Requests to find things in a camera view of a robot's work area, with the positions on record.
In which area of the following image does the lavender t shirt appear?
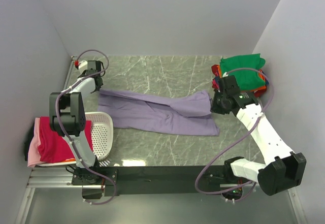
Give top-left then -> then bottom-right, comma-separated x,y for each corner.
98,89 -> 219,136

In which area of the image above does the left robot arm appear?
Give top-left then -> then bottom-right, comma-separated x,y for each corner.
49,60 -> 105,184

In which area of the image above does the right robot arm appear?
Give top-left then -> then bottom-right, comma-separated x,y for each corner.
211,75 -> 307,196

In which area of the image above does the red folded t shirt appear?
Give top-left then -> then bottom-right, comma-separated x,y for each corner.
211,65 -> 269,98

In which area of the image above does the orange folded t shirt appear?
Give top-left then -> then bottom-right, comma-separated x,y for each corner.
230,70 -> 266,92

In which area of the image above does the white perforated laundry basket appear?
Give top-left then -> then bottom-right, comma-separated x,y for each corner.
37,112 -> 113,167

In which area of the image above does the magenta t shirt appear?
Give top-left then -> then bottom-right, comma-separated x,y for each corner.
37,116 -> 93,163

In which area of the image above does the black base beam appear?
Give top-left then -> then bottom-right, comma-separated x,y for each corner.
71,165 -> 253,200

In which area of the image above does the black garment in basket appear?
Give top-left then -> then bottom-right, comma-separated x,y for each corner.
23,125 -> 34,161

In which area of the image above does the pink t shirt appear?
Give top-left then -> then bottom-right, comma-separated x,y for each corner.
27,118 -> 44,168

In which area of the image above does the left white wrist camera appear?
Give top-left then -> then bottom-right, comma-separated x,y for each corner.
74,60 -> 88,72

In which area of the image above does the aluminium rail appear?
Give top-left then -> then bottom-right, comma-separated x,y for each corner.
27,167 -> 253,190

